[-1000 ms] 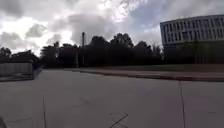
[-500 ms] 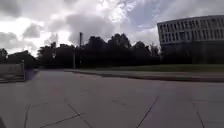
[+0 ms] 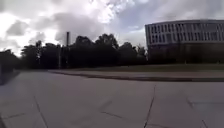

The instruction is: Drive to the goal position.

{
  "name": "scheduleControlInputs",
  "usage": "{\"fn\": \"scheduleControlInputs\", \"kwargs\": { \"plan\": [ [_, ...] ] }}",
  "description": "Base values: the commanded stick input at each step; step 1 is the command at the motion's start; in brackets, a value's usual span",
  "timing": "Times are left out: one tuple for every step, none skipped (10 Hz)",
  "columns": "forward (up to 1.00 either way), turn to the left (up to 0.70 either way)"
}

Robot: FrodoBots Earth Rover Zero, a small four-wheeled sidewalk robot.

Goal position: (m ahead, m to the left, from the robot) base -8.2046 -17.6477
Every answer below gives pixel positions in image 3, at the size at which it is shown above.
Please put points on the row of dark trees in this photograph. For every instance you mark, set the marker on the row of dark trees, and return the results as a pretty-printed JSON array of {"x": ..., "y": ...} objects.
[{"x": 86, "y": 53}]

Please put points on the large grey building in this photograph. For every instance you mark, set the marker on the large grey building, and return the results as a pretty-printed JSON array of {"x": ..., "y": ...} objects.
[{"x": 185, "y": 38}]

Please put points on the dark kerb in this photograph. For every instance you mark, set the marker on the dark kerb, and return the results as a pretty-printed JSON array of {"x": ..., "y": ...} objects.
[{"x": 143, "y": 78}]

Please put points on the grass strip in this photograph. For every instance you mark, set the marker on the grass strip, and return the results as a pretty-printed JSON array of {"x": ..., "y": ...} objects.
[{"x": 160, "y": 67}]

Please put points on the tall chimney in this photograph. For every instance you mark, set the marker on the tall chimney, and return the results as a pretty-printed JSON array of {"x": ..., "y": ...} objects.
[{"x": 67, "y": 38}]

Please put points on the grey path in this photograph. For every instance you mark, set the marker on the grey path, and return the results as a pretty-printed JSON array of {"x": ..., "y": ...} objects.
[{"x": 156, "y": 74}]

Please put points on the grey concrete slab pavement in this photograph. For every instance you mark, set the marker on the grey concrete slab pavement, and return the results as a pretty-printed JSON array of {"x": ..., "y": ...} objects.
[{"x": 100, "y": 100}]

